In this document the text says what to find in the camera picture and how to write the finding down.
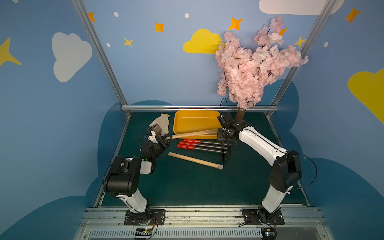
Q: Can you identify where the wooden handle hoe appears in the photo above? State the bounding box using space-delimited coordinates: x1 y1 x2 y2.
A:
168 152 224 170
166 129 219 140

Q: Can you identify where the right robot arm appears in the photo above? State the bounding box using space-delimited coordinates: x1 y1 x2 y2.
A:
218 113 302 217

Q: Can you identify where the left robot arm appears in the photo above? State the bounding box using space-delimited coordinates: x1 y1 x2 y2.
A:
103 136 170 214

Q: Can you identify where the yellow plastic storage box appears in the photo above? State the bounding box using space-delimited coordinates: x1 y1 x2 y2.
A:
173 110 222 134

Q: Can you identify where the small brown slotted scoop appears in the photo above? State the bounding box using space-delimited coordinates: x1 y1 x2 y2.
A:
147 124 162 136

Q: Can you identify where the white knitted work glove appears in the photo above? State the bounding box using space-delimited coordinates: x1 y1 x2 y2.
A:
149 114 170 136

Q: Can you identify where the pink blossom artificial tree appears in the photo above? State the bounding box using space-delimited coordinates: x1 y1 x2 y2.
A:
215 16 309 121

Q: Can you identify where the middle red handle tool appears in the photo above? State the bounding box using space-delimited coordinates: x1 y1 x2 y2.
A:
177 141 229 151

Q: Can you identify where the red handle tool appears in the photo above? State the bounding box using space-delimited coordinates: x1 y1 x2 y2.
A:
177 141 229 151
177 144 227 154
183 139 232 146

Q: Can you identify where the bottom red handle tool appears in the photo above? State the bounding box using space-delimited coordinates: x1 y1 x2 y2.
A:
177 144 227 154

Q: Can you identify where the top red handle tool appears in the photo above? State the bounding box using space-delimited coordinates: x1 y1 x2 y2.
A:
183 139 232 146

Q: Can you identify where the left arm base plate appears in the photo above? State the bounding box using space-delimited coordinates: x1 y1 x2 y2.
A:
124 210 166 226

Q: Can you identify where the aluminium front rail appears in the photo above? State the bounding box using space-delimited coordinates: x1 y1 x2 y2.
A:
75 205 334 240

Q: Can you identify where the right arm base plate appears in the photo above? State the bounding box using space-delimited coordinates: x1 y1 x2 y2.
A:
241 208 285 226

